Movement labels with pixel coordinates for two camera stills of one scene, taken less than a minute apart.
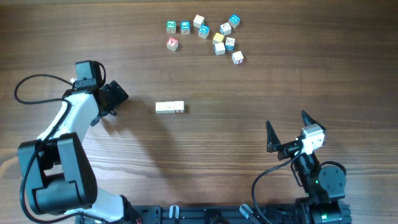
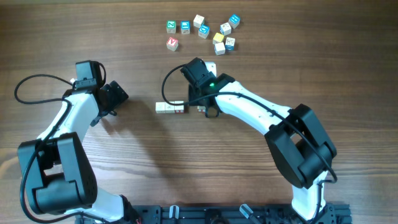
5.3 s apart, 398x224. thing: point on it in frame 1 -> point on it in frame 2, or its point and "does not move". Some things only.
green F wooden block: (161, 107) does not move
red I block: (237, 58) -> (201, 109)
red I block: (179, 106) does not move
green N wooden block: (170, 107) does not move
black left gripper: (117, 95) does not move
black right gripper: (273, 144) -> (193, 99)
